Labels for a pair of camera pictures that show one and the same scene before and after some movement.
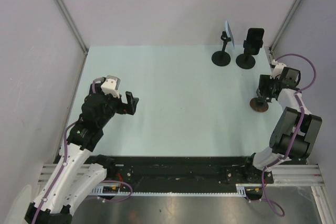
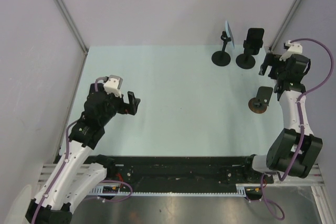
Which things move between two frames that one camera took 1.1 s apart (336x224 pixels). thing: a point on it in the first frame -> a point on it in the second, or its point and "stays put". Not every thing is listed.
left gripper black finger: x=129 y=97 stays put
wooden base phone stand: x=258 y=105 stays put
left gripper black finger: x=135 y=102 stays put
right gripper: x=265 y=80 -> x=271 y=60
